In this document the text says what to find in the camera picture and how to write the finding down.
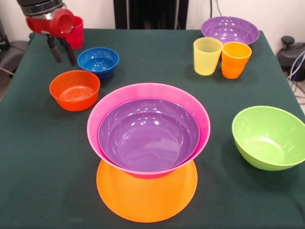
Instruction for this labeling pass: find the green plastic bowl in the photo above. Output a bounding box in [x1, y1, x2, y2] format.
[232, 106, 305, 171]

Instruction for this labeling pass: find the dark green table cloth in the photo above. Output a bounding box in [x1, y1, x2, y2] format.
[0, 28, 305, 229]

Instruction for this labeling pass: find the yellow plastic cup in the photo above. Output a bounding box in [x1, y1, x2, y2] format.
[193, 37, 224, 76]

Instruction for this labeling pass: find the small blue plastic bowl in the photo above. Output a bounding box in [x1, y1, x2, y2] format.
[77, 47, 120, 81]

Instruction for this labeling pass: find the red plastic cup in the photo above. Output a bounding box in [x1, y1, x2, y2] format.
[64, 16, 84, 50]

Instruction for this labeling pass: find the small red-orange plastic bowl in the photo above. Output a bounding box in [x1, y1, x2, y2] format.
[49, 70, 101, 112]

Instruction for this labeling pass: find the purple plastic bowl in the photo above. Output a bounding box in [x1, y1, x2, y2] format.
[98, 97, 201, 172]
[201, 16, 260, 46]

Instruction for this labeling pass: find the orange plastic cup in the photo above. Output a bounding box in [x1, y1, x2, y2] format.
[221, 42, 253, 79]

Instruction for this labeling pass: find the tangle of cables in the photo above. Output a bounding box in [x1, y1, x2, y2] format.
[287, 51, 305, 105]

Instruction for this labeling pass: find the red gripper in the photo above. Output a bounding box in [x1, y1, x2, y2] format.
[25, 8, 77, 67]

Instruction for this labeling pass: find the large orange plastic bowl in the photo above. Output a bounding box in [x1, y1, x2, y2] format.
[96, 158, 198, 224]

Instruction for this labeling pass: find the large pink plastic bowl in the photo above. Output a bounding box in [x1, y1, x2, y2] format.
[86, 83, 212, 179]

